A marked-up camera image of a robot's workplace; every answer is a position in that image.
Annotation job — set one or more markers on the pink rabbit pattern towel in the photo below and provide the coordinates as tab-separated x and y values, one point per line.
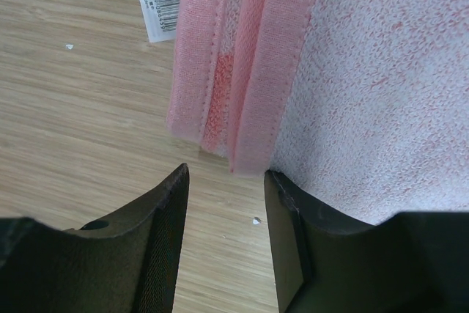
361	103

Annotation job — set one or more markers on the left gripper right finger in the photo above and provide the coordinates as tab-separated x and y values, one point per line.
326	261

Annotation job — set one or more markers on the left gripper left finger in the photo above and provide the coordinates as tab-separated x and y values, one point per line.
126	261

